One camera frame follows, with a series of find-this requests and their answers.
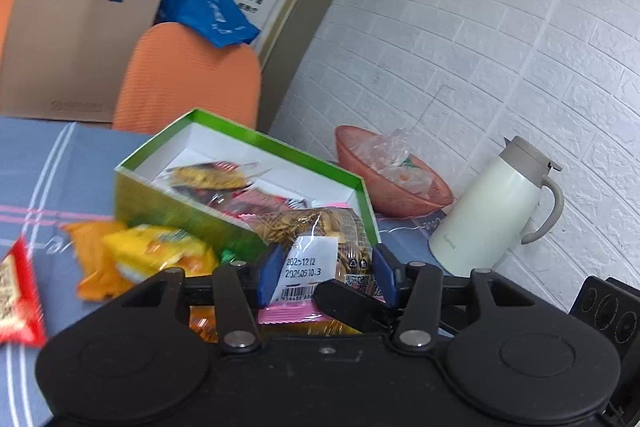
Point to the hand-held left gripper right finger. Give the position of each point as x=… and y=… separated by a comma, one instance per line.
x=382, y=272

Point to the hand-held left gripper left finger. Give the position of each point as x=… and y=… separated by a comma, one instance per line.
x=272, y=272

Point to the pink-edged clear snack packet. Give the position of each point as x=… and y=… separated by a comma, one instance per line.
x=310, y=257

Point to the green cardboard box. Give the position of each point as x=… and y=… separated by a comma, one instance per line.
x=150, y=202

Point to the orange snack packet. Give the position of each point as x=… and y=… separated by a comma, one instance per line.
x=92, y=257

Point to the green candy wrapper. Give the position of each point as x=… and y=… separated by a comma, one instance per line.
x=227, y=255

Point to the red checkered snack packet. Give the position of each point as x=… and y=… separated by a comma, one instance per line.
x=260, y=202

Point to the pink plastic bowl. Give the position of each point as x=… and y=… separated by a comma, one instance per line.
x=390, y=197

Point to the yellow transparent snack packet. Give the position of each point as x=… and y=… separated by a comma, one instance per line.
x=202, y=324

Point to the clear plastic bags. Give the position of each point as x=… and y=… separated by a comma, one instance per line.
x=400, y=162

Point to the cream thermal jug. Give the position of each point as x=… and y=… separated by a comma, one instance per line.
x=490, y=212

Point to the orange chair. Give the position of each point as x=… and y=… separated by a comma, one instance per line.
x=195, y=77
x=5, y=22

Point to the blue striped tablecloth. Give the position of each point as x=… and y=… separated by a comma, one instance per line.
x=50, y=167

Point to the red peanut snack packet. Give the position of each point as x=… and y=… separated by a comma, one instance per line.
x=15, y=302

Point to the blue plastic bag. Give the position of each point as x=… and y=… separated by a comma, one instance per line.
x=200, y=2

